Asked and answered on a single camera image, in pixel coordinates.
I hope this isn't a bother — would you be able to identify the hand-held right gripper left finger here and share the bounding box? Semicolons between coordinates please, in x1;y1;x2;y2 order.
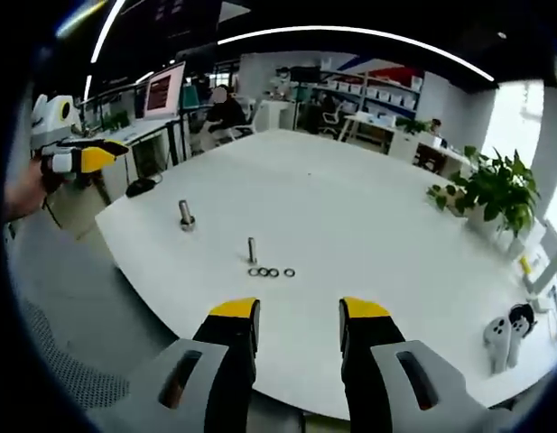
95;296;262;433

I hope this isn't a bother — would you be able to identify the white office chair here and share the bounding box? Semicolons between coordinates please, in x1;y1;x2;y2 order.
320;109;343;136

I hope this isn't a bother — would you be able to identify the white office desk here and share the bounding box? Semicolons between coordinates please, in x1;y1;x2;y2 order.
343;112;469;176

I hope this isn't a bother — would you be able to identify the black and white game controller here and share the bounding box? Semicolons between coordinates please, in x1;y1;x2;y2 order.
507;302;539;340

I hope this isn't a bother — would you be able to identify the black screen on stand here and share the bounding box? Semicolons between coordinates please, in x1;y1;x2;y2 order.
288;66;322;85

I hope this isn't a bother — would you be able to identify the shelf with white bins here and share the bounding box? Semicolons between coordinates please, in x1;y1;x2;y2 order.
320;66;420;115

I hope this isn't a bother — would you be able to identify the large threaded metal stud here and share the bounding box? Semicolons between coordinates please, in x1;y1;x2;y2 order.
177;198;198;233

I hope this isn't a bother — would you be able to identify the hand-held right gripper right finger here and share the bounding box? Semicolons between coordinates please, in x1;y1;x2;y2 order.
339;296;500;433

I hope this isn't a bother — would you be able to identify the computer monitor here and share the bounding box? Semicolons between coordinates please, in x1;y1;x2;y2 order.
142;61;188;121

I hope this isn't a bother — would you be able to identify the grey mesh office chair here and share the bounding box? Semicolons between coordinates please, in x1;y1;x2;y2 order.
14;295;131;412

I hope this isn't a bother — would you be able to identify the green potted plant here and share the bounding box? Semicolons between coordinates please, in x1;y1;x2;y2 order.
425;144;542;253

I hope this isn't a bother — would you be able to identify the white side desk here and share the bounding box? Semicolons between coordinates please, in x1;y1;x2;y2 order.
83;115;185;182

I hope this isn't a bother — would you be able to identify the small desk plant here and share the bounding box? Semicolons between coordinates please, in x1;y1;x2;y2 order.
395;116;436;134

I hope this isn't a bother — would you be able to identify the long ceiling strip light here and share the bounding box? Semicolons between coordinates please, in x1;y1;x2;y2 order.
217;25;497;83
89;0;126;65

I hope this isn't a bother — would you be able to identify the black computer mouse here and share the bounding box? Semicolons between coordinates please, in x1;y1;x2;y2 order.
125;177;158;198

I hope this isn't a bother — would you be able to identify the person's left hand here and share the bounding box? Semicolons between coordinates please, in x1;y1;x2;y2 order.
5;157;54;223

